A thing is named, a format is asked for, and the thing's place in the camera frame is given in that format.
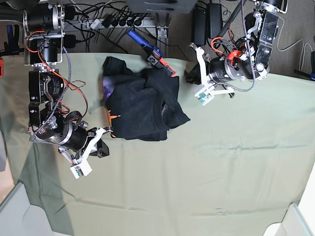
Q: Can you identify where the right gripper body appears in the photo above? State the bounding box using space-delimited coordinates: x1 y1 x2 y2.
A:
58 126 112 164

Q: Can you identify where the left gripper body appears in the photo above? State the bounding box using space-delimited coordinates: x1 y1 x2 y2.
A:
189 42 234 97

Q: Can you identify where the black T-shirt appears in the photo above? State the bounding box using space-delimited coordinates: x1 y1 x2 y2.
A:
102 57 190 141

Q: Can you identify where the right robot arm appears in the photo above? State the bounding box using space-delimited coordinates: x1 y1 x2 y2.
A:
23 1 110 163

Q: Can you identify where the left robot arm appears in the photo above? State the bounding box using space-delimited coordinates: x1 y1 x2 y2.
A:
186 0 288 104

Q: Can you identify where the blue orange bar clamp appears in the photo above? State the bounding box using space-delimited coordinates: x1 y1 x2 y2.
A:
128 29 176 77

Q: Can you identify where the black power adapter left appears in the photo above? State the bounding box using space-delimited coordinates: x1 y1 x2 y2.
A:
191 8 207 46

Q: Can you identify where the black power adapter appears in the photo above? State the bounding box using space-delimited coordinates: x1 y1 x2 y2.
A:
191 8 207 46
207 2 223 39

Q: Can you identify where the black power adapter right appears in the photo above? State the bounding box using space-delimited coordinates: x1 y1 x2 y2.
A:
207 2 223 39

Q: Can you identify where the white power strip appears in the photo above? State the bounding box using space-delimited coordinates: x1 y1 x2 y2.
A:
78 16 156 30

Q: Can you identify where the light green table cloth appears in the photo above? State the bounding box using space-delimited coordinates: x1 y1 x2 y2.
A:
0 55 315 236

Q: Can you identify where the black power brick on floor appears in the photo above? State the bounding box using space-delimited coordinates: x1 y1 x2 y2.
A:
63 34 77 49

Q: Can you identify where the blue clamp at right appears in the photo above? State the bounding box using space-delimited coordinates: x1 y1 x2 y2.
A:
294 50 315 82

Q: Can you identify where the white bin left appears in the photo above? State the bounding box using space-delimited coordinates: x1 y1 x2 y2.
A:
0 183 54 236

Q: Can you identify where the white bin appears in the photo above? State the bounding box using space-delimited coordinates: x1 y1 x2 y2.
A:
0 183 54 236
263 204 315 236

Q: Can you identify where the orange block at left edge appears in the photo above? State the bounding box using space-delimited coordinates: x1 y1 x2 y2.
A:
0 58 4 77

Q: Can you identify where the blue clamp at left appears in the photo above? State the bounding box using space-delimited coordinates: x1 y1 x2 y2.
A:
0 24 24 57

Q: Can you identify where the white bin right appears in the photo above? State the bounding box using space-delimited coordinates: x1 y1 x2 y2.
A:
263 204 315 236

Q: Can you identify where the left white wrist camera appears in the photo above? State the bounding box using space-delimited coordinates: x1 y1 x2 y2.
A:
194 88 214 106

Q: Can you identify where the aluminium frame post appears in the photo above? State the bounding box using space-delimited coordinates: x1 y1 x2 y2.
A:
152 13 172 58

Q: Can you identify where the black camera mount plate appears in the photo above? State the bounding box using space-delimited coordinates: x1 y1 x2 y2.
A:
125 0 197 14

